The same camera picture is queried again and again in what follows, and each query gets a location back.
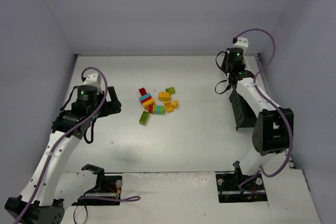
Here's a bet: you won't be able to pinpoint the lime green long lego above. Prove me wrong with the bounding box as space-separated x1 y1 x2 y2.
139 111 150 125

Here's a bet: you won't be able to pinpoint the red curved lego brick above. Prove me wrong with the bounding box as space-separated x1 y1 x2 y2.
139 88 147 96

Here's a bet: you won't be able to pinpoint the red green blue lego stack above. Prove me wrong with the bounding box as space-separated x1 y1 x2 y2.
148 104 165 114

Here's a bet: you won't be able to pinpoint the large yellow lego brick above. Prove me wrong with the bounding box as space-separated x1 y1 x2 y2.
158 92 171 102

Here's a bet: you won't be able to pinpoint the small green lego brick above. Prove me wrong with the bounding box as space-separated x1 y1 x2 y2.
165 87 175 94

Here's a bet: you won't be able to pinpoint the small yellow lego brick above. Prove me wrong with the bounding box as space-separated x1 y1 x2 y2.
172 100 179 109

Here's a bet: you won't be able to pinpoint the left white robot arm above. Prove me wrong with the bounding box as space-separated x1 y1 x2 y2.
5 84 121 223

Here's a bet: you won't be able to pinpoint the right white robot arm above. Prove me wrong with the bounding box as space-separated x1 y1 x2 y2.
222 47 293 176

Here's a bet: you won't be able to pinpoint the blue red yellow lego stack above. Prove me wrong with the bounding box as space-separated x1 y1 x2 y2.
139 93 155 110

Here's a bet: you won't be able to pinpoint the black slotted container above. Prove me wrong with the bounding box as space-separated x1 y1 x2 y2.
229 90 257 130

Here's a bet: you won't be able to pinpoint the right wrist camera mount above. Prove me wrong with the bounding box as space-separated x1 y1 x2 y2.
233 37 249 51

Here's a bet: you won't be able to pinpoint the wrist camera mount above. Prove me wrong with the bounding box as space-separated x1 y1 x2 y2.
82 73 102 93
233 37 249 51

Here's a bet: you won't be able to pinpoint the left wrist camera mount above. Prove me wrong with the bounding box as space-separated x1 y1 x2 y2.
82 73 102 93

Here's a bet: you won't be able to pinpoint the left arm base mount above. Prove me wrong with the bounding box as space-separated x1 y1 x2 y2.
72 164 122 206

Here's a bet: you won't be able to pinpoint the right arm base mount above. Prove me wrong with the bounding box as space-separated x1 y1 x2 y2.
215 173 268 204

